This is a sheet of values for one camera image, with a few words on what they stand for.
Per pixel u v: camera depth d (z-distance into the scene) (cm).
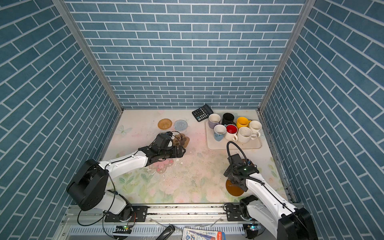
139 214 74
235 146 78
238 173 61
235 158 68
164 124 112
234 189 82
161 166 89
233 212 74
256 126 103
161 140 68
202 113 116
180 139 101
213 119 108
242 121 104
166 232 66
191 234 68
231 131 102
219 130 101
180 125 111
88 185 43
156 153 67
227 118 105
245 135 102
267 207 49
